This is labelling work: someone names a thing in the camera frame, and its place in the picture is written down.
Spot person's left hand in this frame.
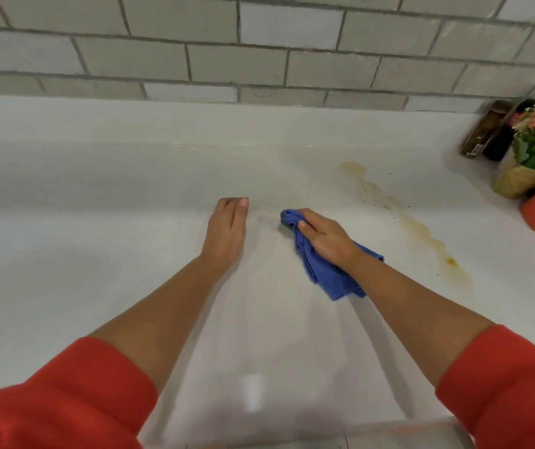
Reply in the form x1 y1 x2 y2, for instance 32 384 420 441
200 196 250 274

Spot person's right hand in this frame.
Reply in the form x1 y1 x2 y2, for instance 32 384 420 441
297 208 365 272

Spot blue cloth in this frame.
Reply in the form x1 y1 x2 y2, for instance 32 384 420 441
280 209 385 302

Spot brown spice jar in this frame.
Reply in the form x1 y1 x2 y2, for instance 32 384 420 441
459 99 516 159

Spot cola bottle with red cap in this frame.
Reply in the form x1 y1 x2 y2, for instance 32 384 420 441
482 82 535 162

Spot artificial flowers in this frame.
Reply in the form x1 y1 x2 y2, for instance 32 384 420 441
491 101 535 200

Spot person's right forearm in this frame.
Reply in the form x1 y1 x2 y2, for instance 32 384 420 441
346 252 496 387

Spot person's left forearm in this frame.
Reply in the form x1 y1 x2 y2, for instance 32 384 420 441
88 254 233 396

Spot white countertop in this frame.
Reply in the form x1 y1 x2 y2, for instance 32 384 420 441
0 94 535 449

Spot red sleeve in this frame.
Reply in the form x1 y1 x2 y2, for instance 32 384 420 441
0 336 159 449
435 324 535 449

